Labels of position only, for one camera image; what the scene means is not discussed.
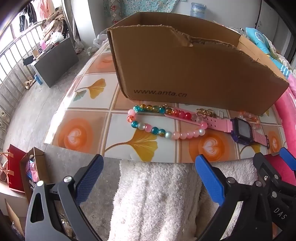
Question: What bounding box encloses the cardboard piece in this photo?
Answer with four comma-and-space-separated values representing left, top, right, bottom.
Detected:
5, 199, 26, 237

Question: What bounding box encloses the ginkgo patterned mat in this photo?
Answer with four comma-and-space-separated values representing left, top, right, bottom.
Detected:
44, 42, 289, 163

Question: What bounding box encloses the dark hanging jacket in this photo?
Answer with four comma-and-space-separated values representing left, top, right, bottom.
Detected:
20, 5, 37, 32

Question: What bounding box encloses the gold jewelry piece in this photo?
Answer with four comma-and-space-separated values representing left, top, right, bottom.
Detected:
196, 108, 216, 117

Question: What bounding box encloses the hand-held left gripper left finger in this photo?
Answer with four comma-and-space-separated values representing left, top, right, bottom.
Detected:
24, 154, 104, 241

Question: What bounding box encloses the white fluffy garment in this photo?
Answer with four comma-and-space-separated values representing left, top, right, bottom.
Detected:
109, 160, 255, 241

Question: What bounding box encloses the black wall cable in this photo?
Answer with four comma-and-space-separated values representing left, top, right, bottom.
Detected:
255, 0, 262, 28

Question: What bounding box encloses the pink hanging garment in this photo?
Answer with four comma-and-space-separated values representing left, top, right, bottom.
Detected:
38, 0, 55, 16

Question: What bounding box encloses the grey cabinet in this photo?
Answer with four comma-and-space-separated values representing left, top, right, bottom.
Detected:
31, 37, 79, 88

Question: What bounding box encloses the brown paper bag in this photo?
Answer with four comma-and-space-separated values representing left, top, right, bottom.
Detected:
20, 147, 50, 204

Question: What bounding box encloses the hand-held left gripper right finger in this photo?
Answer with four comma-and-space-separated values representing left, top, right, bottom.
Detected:
195, 154, 273, 241

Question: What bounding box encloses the brown cardboard box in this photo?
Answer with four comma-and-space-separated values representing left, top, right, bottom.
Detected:
107, 11, 289, 116

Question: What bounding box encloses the blue cartoon pillow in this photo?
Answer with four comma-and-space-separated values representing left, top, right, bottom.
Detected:
245, 27, 293, 77

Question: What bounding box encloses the colourful bead necklace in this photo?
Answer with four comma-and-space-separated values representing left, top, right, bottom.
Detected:
127, 104, 208, 141

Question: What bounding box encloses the blue water dispenser bottle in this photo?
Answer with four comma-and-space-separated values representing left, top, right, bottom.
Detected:
191, 2, 207, 19

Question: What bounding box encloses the rolled patterned mat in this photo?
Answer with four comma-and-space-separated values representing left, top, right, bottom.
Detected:
109, 7, 126, 25

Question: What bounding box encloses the pile of woven bags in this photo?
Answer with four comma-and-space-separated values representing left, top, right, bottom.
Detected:
43, 11, 67, 40

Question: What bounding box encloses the pink floral blanket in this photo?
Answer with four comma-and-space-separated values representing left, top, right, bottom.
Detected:
274, 74, 296, 163

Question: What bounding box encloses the red paper bag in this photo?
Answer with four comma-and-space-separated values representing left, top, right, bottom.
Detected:
7, 144, 28, 193

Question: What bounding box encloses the pink bead bracelet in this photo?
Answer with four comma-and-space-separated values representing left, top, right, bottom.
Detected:
238, 110, 260, 130

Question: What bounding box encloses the metal window railing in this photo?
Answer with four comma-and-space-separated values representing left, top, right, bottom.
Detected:
0, 23, 44, 116

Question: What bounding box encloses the teal floral hanging cloth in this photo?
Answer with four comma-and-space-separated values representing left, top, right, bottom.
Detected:
103, 0, 178, 14

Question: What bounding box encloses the white plastic bag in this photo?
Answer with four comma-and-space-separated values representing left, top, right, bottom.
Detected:
94, 31, 109, 49

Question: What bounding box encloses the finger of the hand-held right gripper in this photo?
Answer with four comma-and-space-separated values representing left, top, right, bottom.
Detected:
253, 152, 282, 193
279, 147, 296, 172

